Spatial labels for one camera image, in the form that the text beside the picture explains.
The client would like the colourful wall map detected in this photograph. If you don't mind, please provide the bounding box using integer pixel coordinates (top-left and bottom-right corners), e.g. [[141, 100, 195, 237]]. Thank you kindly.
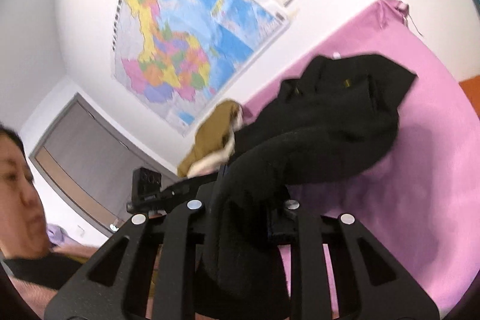
[[111, 0, 291, 137]]

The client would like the grey wooden door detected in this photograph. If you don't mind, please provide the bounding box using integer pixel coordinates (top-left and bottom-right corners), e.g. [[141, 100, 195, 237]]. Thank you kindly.
[[30, 93, 181, 234]]

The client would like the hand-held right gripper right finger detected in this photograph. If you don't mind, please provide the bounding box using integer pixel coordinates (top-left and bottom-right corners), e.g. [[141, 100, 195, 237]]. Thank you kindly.
[[268, 198, 441, 320]]

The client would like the pink daisy print blanket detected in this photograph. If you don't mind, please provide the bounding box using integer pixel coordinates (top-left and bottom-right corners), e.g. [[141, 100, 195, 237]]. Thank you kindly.
[[150, 0, 480, 320]]

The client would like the purple cloth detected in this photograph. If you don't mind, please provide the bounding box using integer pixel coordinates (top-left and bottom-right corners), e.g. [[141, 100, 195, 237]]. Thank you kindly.
[[47, 224, 76, 249]]

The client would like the person's head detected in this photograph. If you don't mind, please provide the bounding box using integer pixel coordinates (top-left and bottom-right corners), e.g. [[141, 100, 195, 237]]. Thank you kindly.
[[0, 127, 49, 261]]

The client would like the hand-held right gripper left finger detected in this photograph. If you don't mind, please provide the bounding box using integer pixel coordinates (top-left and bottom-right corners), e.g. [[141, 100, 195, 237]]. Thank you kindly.
[[44, 166, 230, 320]]

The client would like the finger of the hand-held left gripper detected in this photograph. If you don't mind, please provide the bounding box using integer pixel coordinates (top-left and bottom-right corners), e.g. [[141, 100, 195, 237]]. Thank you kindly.
[[161, 179, 205, 202]]

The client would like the mustard brown garment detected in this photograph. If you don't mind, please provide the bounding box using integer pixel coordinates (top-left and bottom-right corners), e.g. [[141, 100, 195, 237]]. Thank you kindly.
[[177, 100, 244, 178]]

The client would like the black garment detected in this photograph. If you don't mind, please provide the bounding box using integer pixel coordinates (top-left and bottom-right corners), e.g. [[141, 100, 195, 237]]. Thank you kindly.
[[195, 55, 419, 317]]

